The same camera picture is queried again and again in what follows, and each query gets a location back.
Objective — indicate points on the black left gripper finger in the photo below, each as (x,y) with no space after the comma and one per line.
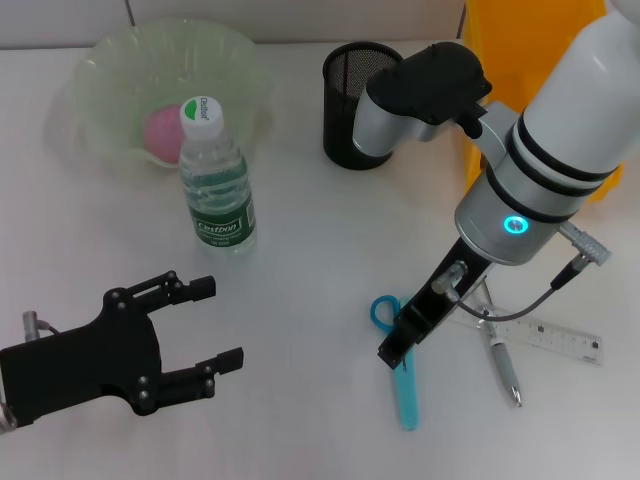
(175,292)
(190,382)

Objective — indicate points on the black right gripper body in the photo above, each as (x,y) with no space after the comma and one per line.
(450,295)

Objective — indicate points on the clear grey ballpoint pen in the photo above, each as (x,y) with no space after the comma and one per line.
(505,365)

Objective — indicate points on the blue and teal scissors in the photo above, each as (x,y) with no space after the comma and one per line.
(407,400)

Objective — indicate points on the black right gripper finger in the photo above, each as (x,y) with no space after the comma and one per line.
(407,335)

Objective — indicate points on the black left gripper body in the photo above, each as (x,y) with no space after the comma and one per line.
(85,365)

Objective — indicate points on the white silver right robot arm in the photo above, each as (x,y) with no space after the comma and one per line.
(550,150)

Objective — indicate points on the green glass fruit bowl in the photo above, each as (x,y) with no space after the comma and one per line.
(125,65)

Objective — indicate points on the clear plastic ruler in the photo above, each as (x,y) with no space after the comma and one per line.
(560,337)

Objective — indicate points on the yellow plastic bin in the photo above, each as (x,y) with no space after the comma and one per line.
(505,50)

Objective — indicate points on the pink peach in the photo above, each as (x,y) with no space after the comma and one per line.
(162,135)

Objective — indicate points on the clear green-label water bottle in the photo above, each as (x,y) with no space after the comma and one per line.
(220,200)

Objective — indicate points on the black mesh pen holder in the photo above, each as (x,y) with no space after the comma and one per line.
(340,100)

